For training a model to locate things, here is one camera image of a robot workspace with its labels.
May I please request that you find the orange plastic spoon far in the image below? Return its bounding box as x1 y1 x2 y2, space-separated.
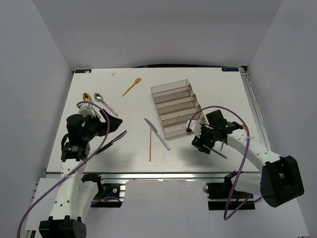
122 78 142 97

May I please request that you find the silver knife pink handle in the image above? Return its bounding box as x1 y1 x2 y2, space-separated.
144 118 170 151

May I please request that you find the orange chopstick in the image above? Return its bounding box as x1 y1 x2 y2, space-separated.
149 129 152 162

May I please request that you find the clear tiered utensil organizer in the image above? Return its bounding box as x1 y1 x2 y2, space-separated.
151 79 207 139

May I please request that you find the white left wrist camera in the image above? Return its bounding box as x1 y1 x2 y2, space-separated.
78 103 96 117

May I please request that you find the teal plastic knife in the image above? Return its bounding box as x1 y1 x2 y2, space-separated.
203 145 227 159

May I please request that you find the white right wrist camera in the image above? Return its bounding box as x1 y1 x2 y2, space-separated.
186 120 202 138

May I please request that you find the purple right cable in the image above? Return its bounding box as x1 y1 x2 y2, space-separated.
185 106 263 221

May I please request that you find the aluminium table rail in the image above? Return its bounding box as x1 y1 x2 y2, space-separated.
239 66 271 149

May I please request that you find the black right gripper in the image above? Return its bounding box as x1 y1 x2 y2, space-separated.
191 123 216 155

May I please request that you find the gold metal spoon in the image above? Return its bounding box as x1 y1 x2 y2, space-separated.
82 93 92 101

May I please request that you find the silver spoon pink handle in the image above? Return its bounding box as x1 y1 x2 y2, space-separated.
94 93 118 117

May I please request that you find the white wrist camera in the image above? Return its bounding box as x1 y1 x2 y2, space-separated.
78 103 96 117
186 120 202 138

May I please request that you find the black knife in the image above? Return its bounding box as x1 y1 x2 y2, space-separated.
96 130 127 154

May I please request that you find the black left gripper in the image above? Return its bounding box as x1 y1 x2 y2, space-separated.
82 109 122 141

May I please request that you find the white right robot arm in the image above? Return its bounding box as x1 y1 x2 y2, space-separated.
186 110 304 207

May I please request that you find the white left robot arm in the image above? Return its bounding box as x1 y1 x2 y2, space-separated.
39 110 123 238

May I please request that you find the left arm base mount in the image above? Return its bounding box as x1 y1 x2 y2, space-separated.
81 174 122 208

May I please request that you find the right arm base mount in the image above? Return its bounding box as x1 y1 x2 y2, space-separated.
203 171 256 211

